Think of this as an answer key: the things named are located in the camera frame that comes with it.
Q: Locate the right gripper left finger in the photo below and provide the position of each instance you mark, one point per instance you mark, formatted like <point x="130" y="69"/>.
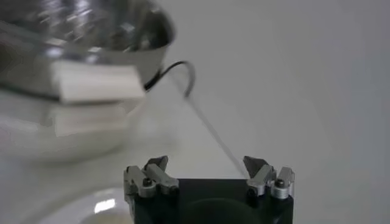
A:
<point x="158" y="176"/>

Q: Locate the stainless steel steamer pot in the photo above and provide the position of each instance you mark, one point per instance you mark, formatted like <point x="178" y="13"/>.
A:
<point x="91" y="24"/>

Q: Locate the white electric cooker base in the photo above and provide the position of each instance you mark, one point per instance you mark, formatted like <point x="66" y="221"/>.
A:
<point x="91" y="82"/>

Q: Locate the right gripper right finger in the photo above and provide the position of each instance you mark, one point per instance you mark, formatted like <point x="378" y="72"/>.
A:
<point x="262" y="176"/>

